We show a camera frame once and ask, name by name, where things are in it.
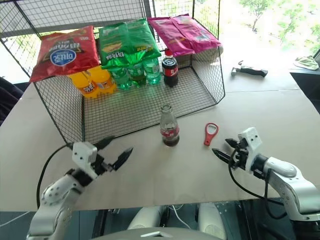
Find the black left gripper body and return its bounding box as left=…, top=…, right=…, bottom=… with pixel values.
left=93, top=155, right=114, bottom=176

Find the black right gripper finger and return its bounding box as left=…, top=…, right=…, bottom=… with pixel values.
left=225, top=138, right=242, bottom=150
left=211, top=148, right=235, bottom=165

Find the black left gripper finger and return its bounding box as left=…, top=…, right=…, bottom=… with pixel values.
left=94, top=135, right=116, bottom=152
left=111, top=147, right=134, bottom=172

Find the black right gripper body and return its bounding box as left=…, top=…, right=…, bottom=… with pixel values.
left=229, top=140, right=250, bottom=171

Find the red bottle opener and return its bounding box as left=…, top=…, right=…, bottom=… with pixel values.
left=203, top=122, right=220, bottom=147

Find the glass cola bottle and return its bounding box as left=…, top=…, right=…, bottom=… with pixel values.
left=159, top=104, right=181, bottom=147

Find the orange soda bottle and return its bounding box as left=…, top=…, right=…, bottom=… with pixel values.
left=87, top=66, right=117, bottom=95
left=68, top=72, right=99, bottom=100

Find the green soda bottle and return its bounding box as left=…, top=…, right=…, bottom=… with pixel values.
left=127, top=62, right=149, bottom=89
left=108, top=66, right=134, bottom=91
left=143, top=57, right=162, bottom=86

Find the plastic cola bottle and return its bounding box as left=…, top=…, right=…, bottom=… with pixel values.
left=161, top=49, right=180, bottom=89

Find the white left robot leg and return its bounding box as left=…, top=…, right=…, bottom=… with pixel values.
left=127, top=206, right=164, bottom=231

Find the white robot leg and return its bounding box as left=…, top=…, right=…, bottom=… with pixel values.
left=198, top=202, right=227, bottom=240
left=127, top=206, right=164, bottom=231

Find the white right robot leg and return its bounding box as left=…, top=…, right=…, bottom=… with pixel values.
left=198, top=202, right=227, bottom=240

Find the grey robot torso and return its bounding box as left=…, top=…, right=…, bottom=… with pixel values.
left=89, top=226, right=226, bottom=240

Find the dark side table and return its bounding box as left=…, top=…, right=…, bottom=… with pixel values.
left=289, top=67, right=320, bottom=113

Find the red chip bag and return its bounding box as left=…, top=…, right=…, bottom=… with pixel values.
left=29, top=24, right=100, bottom=84

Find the green chip bag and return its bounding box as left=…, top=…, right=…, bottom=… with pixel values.
left=98, top=21, right=141, bottom=71
left=126, top=18, right=162, bottom=60

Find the dark chair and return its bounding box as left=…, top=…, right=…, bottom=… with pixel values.
left=0, top=76, right=25, bottom=126

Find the pale green cloth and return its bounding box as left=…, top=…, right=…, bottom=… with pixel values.
left=293, top=56, right=320, bottom=71

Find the pink chip bag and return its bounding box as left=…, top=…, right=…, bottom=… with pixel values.
left=147, top=16, right=196, bottom=58
left=169, top=14, right=222, bottom=54

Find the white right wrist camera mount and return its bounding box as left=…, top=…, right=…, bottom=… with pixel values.
left=237, top=126, right=264, bottom=174

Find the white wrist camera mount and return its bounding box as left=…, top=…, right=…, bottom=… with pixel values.
left=71, top=141, right=99, bottom=180
left=237, top=126, right=264, bottom=174

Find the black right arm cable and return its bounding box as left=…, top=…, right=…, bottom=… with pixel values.
left=227, top=149, right=288, bottom=220

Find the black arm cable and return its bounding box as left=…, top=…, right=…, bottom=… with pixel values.
left=36, top=142, right=75, bottom=210
left=227, top=149, right=288, bottom=220

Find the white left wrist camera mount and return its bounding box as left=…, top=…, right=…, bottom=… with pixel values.
left=71, top=141, right=99, bottom=180

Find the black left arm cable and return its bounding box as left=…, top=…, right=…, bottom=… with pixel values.
left=36, top=142, right=75, bottom=210

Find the black wire mesh rack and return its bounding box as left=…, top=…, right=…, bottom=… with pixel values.
left=0, top=0, right=226, bottom=149

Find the black handled hammer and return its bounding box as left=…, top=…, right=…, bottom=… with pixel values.
left=231, top=60, right=269, bottom=79

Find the thin white cable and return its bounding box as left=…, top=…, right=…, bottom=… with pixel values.
left=172, top=204, right=191, bottom=229
left=0, top=211, right=30, bottom=226

